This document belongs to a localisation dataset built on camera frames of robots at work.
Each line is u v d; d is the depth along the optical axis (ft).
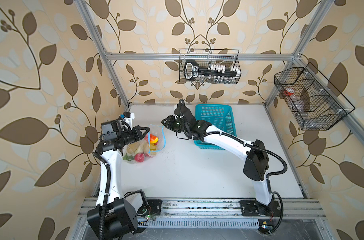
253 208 2.38
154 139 2.72
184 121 1.99
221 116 3.67
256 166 1.67
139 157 2.72
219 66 2.68
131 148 2.97
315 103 2.41
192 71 2.77
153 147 2.71
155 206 2.48
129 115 2.25
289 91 2.64
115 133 1.89
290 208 2.47
